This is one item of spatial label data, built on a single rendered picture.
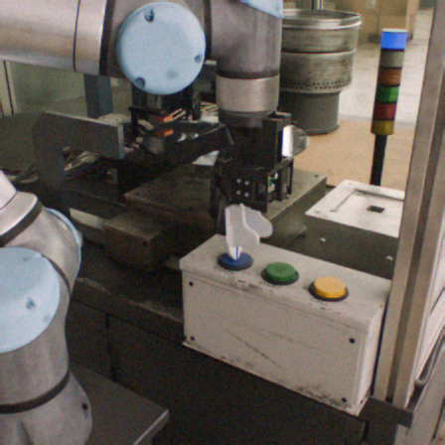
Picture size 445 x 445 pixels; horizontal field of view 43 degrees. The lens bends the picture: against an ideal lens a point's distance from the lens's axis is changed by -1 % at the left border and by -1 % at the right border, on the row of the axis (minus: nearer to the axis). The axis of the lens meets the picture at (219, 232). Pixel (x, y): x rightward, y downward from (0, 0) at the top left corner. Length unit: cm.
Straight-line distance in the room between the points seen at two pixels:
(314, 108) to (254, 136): 112
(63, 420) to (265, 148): 40
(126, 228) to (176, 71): 61
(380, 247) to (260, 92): 36
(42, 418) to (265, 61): 48
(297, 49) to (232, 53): 109
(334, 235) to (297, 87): 89
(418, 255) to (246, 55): 30
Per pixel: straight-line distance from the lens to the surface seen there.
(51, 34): 52
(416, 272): 71
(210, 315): 82
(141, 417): 78
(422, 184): 66
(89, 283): 105
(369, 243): 91
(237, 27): 65
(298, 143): 112
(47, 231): 75
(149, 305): 97
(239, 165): 70
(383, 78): 112
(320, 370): 77
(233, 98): 67
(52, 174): 124
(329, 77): 177
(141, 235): 104
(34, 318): 63
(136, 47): 50
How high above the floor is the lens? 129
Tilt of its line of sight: 27 degrees down
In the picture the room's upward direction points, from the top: straight up
